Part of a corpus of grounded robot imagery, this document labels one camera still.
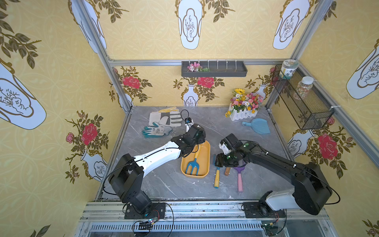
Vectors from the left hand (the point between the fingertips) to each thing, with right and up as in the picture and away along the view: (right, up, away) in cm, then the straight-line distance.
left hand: (193, 132), depth 87 cm
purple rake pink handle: (+26, -25, -3) cm, 37 cm away
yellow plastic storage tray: (+7, -17, +5) cm, 19 cm away
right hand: (+15, -16, -2) cm, 22 cm away
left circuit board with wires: (-23, -43, -17) cm, 51 cm away
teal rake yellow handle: (0, -19, +3) cm, 19 cm away
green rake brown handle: (+20, -22, 0) cm, 30 cm away
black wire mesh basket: (+65, +14, -6) cm, 67 cm away
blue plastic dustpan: (+49, +3, +23) cm, 55 cm away
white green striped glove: (-16, +8, +26) cm, 31 cm away
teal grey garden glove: (-27, 0, +19) cm, 33 cm away
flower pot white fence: (+35, +17, +14) cm, 41 cm away
